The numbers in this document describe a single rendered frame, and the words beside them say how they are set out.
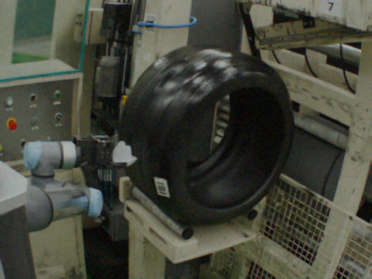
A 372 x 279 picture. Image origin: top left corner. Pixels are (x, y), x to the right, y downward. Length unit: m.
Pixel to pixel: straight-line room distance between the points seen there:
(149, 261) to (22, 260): 1.66
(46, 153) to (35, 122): 0.71
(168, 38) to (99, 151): 0.56
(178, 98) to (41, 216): 0.58
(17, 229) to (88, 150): 0.95
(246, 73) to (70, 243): 1.25
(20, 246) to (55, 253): 1.85
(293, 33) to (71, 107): 0.98
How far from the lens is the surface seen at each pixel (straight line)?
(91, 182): 1.27
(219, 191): 1.69
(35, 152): 1.16
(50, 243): 2.12
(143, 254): 1.93
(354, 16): 1.34
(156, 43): 1.60
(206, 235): 1.64
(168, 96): 1.25
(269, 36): 1.71
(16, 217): 0.30
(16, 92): 1.83
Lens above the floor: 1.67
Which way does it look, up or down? 20 degrees down
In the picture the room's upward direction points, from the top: 6 degrees clockwise
